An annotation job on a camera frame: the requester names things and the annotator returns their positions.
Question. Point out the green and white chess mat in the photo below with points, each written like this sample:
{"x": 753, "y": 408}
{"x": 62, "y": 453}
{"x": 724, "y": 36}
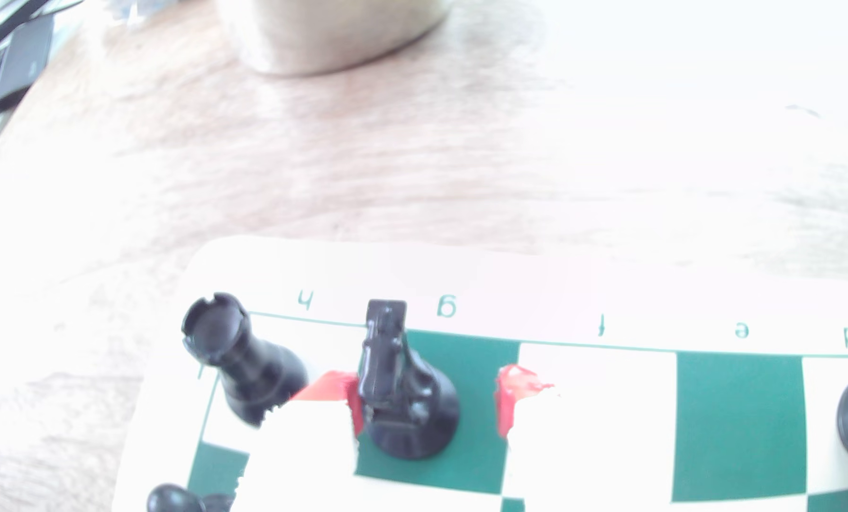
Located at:
{"x": 608, "y": 298}

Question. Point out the black pawn chess piece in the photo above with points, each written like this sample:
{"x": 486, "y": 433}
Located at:
{"x": 171, "y": 500}

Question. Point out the black rook chess piece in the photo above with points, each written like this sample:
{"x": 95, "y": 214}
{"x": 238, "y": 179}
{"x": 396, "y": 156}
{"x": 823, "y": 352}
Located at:
{"x": 253, "y": 370}

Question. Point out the black flat device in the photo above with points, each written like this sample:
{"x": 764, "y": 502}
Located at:
{"x": 22, "y": 64}

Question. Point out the large rounded wooden object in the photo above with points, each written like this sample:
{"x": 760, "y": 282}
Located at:
{"x": 324, "y": 35}

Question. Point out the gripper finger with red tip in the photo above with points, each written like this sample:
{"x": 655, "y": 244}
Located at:
{"x": 303, "y": 462}
{"x": 566, "y": 462}

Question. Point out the black knight chess piece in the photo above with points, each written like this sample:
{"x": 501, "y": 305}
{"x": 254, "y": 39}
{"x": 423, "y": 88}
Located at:
{"x": 402, "y": 405}

